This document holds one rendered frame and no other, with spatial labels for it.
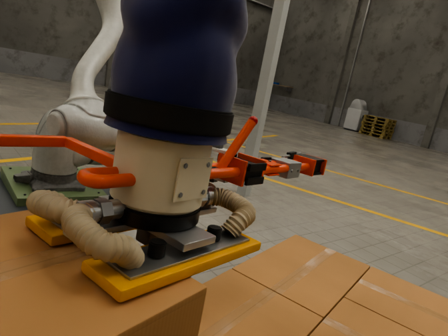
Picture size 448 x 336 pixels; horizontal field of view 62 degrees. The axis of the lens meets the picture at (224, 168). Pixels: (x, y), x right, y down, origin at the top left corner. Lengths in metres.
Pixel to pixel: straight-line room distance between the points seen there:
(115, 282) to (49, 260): 0.14
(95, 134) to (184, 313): 0.52
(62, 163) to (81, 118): 0.49
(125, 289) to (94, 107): 0.55
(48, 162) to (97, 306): 0.92
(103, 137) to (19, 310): 0.53
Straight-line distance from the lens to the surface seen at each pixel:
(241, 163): 0.83
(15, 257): 0.66
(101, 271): 0.57
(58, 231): 0.69
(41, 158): 1.42
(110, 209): 0.63
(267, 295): 1.43
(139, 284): 0.55
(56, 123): 0.95
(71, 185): 1.46
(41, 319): 0.53
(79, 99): 0.98
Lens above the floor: 1.27
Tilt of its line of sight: 13 degrees down
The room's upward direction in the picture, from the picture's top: 11 degrees clockwise
